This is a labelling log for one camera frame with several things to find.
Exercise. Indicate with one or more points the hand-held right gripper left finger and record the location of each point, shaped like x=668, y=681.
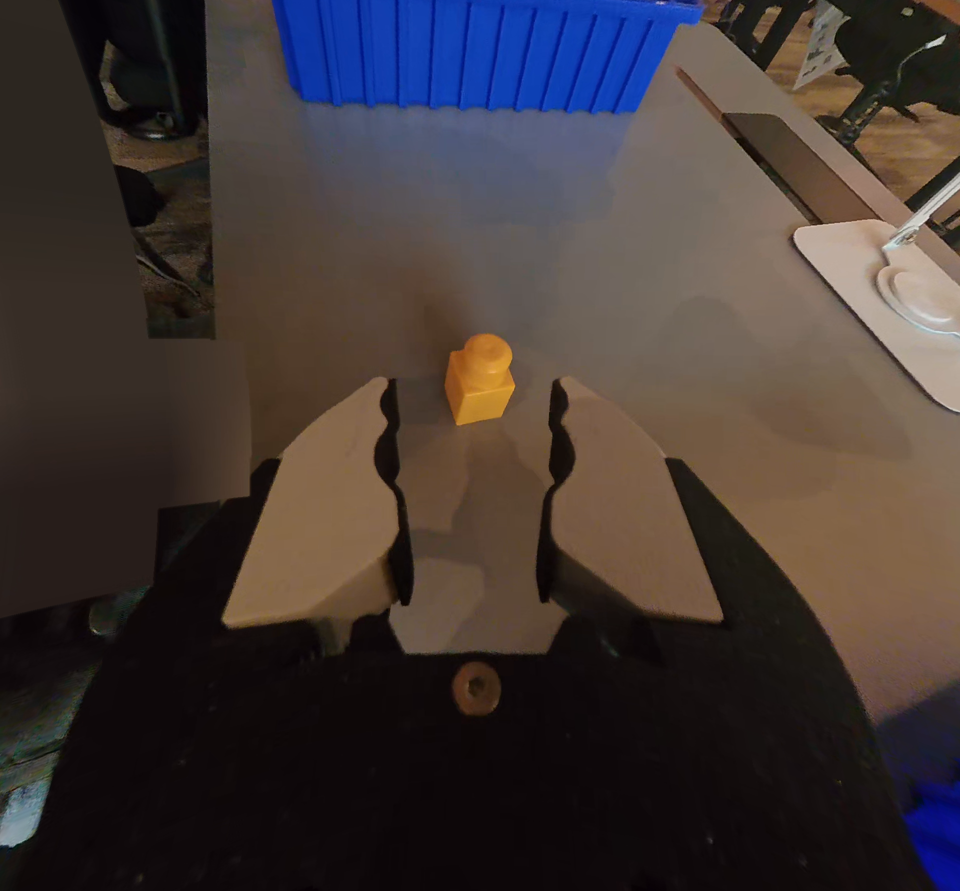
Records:
x=322, y=523

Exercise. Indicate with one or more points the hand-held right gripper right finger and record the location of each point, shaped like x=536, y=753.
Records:
x=630, y=523

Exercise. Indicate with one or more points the yellow mega block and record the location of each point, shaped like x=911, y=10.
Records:
x=480, y=388

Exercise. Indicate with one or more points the blue plastic bin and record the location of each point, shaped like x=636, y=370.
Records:
x=465, y=51
x=937, y=831

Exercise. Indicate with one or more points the white paper sheet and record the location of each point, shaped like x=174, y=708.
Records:
x=821, y=43

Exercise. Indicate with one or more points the black office chair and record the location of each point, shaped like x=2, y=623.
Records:
x=150, y=28
x=877, y=66

